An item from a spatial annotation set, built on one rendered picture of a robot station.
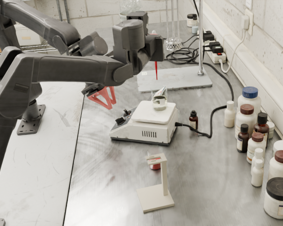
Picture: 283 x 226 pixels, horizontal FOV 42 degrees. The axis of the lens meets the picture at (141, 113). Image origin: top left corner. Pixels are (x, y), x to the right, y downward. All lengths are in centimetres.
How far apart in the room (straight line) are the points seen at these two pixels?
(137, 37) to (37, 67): 25
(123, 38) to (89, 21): 272
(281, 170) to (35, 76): 61
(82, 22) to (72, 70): 279
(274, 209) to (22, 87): 61
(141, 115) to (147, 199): 30
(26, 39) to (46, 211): 251
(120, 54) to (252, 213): 49
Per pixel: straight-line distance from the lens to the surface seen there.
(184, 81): 152
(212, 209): 93
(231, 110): 120
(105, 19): 355
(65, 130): 129
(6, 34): 126
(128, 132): 115
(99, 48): 107
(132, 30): 86
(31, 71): 73
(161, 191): 97
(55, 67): 77
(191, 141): 116
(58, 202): 100
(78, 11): 355
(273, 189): 90
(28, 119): 137
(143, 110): 116
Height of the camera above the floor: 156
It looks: 30 degrees down
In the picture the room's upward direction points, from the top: 5 degrees counter-clockwise
